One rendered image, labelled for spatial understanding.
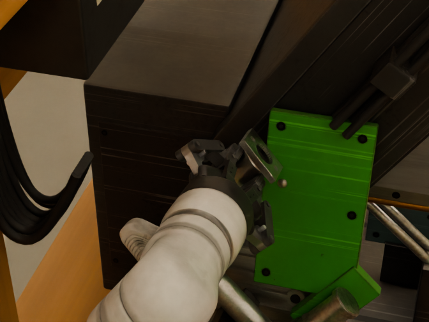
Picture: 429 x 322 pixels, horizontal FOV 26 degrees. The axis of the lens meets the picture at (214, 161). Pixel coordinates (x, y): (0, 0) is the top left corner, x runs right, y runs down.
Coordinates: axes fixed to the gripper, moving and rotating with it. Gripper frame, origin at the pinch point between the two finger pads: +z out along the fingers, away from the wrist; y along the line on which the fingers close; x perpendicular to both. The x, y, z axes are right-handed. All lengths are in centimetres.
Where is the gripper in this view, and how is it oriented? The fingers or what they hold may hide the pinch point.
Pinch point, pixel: (242, 169)
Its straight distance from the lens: 98.8
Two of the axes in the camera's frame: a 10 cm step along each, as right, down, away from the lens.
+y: -6.1, -7.8, -1.3
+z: 2.6, -3.6, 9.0
